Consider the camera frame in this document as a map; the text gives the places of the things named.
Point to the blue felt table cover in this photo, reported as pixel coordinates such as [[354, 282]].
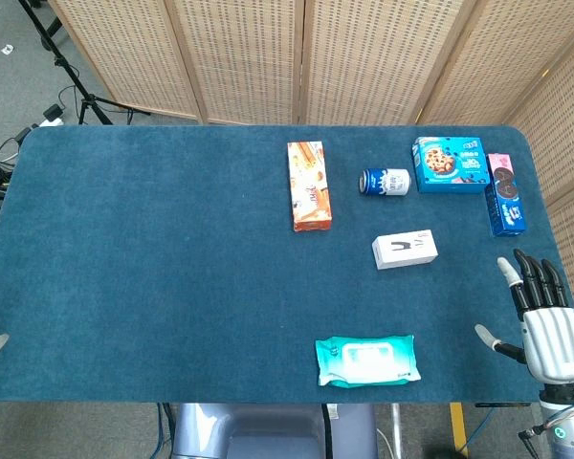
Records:
[[172, 268]]

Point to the black tripod stand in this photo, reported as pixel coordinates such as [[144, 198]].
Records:
[[67, 67]]

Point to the white small box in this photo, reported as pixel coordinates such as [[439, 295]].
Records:
[[405, 249]]

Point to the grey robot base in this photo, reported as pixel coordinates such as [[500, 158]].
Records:
[[272, 432]]

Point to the teal wet wipes pack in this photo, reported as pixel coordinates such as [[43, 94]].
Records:
[[367, 360]]

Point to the blue and white can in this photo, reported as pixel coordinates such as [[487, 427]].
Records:
[[385, 182]]

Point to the orange wafer roll box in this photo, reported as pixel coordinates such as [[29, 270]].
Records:
[[309, 186]]

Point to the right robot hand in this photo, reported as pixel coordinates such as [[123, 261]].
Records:
[[555, 344]]

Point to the blue and pink sandwich cookie box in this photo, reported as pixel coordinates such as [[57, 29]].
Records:
[[505, 196]]

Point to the woven bamboo folding screen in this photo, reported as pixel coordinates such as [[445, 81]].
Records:
[[363, 57]]

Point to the white power strip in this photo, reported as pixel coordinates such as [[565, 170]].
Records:
[[51, 122]]

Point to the blue chocolate chip cookie box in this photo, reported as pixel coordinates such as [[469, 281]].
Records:
[[450, 165]]

